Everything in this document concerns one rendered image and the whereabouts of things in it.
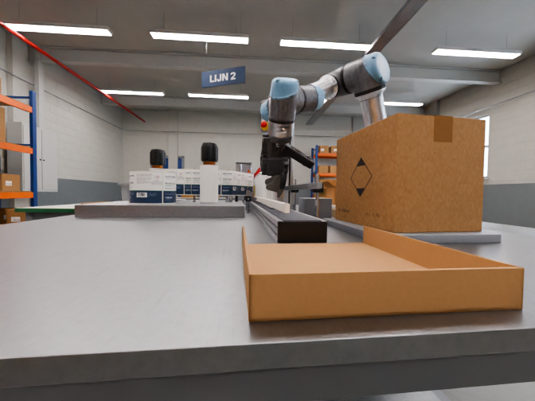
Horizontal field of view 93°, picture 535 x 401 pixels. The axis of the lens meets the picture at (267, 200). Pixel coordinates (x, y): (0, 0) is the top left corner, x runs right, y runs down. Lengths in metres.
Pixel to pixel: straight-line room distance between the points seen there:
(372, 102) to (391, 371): 0.96
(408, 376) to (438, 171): 0.49
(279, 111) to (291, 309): 0.57
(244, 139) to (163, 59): 4.00
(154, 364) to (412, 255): 0.37
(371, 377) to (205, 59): 5.90
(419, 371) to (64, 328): 0.31
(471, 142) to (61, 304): 0.80
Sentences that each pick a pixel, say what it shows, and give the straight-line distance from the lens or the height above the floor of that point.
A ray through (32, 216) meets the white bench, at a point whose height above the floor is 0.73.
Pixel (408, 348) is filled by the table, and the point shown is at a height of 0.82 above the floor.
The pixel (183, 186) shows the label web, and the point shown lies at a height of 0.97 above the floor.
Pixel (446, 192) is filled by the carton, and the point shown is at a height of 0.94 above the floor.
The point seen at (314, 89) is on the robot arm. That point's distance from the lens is 0.81.
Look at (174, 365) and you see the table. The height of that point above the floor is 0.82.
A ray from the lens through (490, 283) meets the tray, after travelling 0.32.
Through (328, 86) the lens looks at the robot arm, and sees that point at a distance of 1.10.
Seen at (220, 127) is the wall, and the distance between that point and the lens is 9.21.
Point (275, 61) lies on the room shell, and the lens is 5.95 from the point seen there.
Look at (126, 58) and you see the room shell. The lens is 6.38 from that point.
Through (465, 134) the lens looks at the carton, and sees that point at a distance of 0.77.
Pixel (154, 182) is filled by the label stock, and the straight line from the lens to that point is 1.21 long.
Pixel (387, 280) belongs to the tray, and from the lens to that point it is 0.26.
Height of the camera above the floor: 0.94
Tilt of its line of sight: 2 degrees down
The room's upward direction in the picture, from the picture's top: 1 degrees clockwise
